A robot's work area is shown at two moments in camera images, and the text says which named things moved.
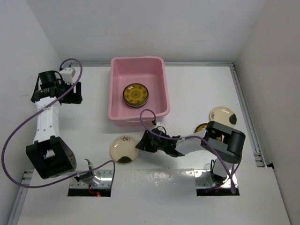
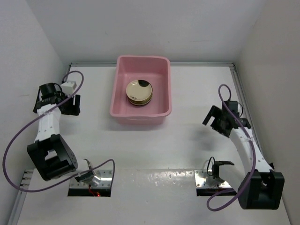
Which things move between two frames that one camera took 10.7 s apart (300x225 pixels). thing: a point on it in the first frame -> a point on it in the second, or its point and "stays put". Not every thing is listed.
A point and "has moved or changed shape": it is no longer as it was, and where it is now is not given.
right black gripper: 145,145 -> 214,112
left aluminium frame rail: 18,205 stays put
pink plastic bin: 137,83 stays put
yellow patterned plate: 200,127 -> 138,103
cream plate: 224,115 has moved or changed shape
